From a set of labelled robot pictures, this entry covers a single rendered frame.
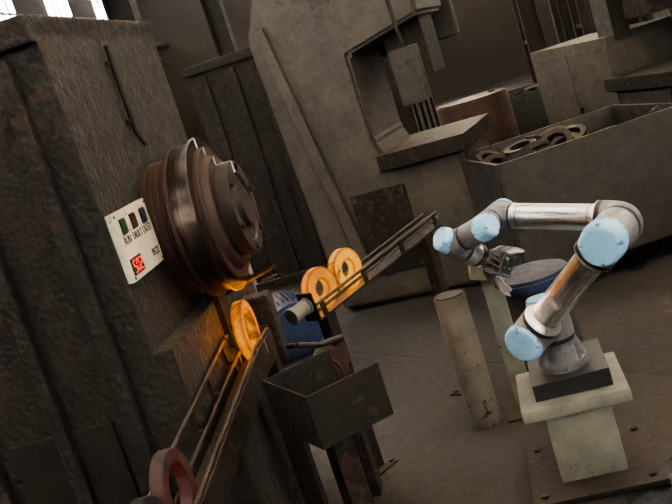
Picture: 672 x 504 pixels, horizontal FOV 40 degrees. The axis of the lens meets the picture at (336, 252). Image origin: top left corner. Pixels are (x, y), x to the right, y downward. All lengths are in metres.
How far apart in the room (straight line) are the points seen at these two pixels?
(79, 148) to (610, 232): 1.35
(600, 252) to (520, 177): 2.23
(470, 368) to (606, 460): 0.71
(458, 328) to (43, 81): 1.75
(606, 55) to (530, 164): 1.75
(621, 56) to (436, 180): 1.64
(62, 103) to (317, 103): 3.20
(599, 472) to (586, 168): 2.16
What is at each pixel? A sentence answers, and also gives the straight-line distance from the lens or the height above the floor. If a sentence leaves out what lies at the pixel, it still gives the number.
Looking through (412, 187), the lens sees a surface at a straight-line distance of 5.37.
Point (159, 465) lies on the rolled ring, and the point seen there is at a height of 0.75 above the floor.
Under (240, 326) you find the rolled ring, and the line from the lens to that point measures 2.78.
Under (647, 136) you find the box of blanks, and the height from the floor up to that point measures 0.64.
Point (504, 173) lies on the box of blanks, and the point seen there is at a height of 0.69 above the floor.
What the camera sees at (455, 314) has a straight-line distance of 3.40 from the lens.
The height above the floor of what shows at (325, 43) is 1.57.
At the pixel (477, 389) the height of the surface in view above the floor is 0.16.
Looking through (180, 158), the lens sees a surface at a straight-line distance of 2.68.
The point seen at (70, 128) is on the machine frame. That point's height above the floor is 1.47.
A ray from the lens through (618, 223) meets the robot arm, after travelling 2.51.
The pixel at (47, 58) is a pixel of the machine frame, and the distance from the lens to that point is 2.41.
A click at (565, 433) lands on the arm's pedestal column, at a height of 0.18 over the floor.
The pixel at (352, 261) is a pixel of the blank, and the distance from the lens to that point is 3.41.
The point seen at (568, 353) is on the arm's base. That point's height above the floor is 0.41.
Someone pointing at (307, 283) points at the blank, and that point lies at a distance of 3.24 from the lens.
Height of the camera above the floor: 1.41
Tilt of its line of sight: 10 degrees down
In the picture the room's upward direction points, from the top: 18 degrees counter-clockwise
